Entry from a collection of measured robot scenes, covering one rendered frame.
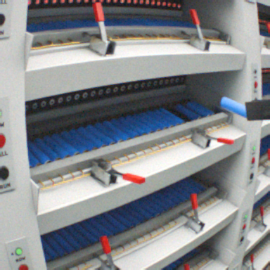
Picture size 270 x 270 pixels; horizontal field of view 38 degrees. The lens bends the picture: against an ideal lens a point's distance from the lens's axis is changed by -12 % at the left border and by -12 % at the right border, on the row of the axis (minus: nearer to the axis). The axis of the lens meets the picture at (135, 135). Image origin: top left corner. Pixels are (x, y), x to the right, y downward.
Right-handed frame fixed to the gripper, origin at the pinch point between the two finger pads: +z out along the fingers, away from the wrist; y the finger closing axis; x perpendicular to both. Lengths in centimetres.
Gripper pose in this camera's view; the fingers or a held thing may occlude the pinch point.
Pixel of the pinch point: (266, 109)
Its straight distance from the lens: 64.7
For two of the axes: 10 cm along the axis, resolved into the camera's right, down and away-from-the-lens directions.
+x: 1.5, 9.8, 1.1
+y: -6.9, 1.9, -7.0
